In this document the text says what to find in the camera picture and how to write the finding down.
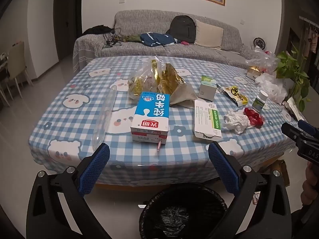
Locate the blue jacket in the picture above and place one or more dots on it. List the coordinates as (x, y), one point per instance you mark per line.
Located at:
(154, 39)

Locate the dark door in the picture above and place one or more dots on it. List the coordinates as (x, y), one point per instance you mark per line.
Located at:
(64, 10)

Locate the black backpack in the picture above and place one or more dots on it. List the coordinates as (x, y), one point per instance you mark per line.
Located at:
(182, 28)

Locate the person's right hand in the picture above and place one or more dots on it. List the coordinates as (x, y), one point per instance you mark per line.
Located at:
(311, 186)

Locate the grey covered sofa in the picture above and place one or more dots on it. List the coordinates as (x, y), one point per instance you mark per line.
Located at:
(139, 17)

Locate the black clothing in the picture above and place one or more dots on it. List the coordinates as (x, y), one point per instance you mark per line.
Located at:
(97, 29)

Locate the round black desk fan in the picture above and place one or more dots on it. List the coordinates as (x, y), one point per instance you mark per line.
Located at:
(259, 43)

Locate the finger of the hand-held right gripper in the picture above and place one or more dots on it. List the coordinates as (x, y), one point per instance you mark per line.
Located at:
(290, 130)
(309, 129)

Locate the gold box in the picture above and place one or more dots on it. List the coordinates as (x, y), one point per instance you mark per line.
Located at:
(253, 72)

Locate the brown paper bag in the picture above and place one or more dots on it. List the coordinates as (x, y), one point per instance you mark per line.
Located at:
(174, 79)

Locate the blue checked bear tablecloth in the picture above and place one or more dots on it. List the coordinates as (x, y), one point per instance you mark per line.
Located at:
(74, 119)

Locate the white paper wrappers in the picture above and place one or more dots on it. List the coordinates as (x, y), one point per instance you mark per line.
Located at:
(292, 107)

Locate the brown cardboard box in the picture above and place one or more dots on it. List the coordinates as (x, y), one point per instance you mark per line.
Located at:
(281, 171)

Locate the red foam net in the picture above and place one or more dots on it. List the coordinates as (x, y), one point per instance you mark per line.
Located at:
(253, 115)

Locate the clear bag with gold wrappers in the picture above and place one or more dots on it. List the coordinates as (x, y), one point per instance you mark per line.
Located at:
(139, 84)

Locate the white tissue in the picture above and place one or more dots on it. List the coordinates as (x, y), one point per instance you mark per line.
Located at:
(236, 122)

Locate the beige dining chair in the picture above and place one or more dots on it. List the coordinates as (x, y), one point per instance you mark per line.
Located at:
(18, 59)

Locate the small green and white box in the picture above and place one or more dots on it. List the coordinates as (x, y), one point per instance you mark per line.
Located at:
(206, 89)

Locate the white plastic bags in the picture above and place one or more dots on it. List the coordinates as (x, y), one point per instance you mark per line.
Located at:
(271, 87)

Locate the potted green plant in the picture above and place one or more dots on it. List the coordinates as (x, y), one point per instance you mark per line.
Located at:
(291, 67)

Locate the clear plastic tube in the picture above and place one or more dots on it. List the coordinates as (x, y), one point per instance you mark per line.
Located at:
(103, 119)

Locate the beige pillow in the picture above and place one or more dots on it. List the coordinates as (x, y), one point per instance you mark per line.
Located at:
(208, 34)

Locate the green cloth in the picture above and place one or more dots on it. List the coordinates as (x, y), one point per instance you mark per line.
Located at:
(130, 39)

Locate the pink cloth item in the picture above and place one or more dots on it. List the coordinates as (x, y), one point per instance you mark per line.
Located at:
(185, 43)

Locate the clear bag with pink contents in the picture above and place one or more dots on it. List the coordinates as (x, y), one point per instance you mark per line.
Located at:
(264, 59)

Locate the white and green medicine box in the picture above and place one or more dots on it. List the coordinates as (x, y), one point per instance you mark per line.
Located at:
(204, 119)

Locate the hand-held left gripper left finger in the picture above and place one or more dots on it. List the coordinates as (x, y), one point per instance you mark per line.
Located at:
(94, 171)

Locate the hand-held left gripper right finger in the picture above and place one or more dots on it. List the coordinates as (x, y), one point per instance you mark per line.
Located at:
(224, 169)

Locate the white pill bottle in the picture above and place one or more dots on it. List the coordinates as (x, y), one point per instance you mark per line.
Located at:
(259, 102)

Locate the blue and white milk carton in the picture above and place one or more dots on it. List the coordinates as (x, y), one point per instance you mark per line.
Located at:
(149, 114)

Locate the black-lined trash bin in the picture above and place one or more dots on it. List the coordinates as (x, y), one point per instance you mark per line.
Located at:
(174, 216)

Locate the clothes rack with garments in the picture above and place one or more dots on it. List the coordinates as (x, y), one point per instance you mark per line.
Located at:
(311, 37)

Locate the yellow snack packet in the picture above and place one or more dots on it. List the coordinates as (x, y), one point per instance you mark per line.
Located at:
(235, 93)

